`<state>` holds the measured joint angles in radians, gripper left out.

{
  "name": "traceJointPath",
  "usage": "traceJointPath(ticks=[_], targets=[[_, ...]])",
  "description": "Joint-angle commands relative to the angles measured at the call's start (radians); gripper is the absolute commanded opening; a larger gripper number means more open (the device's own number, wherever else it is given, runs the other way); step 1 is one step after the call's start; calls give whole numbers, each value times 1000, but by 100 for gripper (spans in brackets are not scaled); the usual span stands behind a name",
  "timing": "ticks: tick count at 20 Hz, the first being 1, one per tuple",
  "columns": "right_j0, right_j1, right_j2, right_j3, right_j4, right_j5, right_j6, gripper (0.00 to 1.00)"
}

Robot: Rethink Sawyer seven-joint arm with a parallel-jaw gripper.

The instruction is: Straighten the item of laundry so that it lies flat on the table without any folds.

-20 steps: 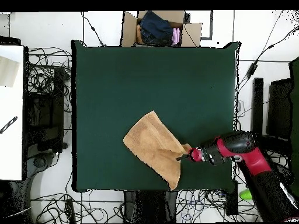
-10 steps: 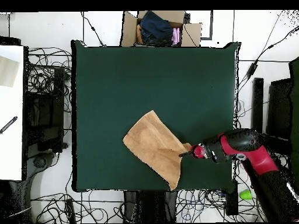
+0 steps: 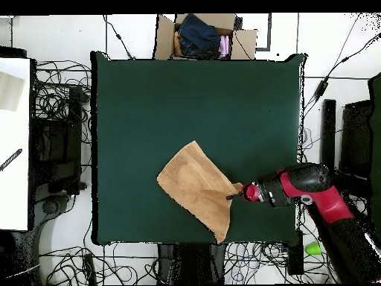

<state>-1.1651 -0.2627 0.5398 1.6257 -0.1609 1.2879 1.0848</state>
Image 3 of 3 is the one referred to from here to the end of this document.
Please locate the tan terry towel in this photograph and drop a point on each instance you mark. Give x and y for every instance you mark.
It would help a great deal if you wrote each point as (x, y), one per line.
(196, 184)

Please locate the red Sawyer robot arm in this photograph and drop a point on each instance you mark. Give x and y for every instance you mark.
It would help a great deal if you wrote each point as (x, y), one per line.
(312, 190)

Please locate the black flat device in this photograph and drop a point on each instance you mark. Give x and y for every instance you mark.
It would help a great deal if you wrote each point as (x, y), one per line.
(12, 53)

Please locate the bright green cup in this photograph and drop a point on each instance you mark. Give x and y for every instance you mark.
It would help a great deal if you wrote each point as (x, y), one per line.
(313, 248)

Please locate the dark green table cloth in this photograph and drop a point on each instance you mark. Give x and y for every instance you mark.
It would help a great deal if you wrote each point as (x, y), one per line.
(134, 119)

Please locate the pink garment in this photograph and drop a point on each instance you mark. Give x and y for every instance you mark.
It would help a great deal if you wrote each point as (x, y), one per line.
(223, 46)

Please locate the tan garment in box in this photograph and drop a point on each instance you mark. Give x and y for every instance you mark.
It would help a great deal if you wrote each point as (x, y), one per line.
(177, 44)

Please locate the black power strip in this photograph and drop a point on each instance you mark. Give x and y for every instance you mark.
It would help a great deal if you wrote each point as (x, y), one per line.
(89, 268)

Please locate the dark blue jeans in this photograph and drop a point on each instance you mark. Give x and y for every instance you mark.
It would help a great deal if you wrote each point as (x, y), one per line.
(198, 35)

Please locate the open cardboard box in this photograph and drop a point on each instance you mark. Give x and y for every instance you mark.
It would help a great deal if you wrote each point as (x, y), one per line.
(163, 38)

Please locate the white desk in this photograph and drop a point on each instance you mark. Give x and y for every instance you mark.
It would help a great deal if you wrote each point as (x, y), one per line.
(15, 193)

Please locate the beige paper sheet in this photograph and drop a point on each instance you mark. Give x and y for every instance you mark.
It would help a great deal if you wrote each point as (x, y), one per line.
(10, 92)

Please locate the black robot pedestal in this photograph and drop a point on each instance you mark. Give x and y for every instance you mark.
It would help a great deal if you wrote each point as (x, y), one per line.
(190, 265)

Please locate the black metal frame piece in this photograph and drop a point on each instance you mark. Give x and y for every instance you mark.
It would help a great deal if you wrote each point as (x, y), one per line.
(269, 29)

